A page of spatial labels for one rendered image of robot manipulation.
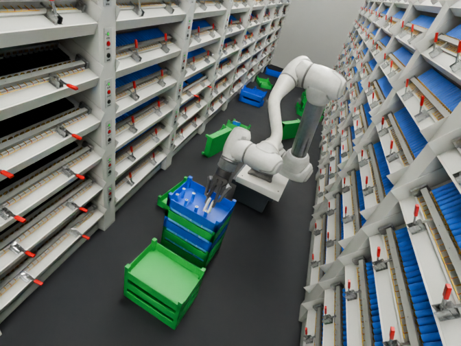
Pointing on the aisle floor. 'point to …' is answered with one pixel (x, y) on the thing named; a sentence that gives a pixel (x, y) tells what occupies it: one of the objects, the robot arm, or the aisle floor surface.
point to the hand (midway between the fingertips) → (208, 205)
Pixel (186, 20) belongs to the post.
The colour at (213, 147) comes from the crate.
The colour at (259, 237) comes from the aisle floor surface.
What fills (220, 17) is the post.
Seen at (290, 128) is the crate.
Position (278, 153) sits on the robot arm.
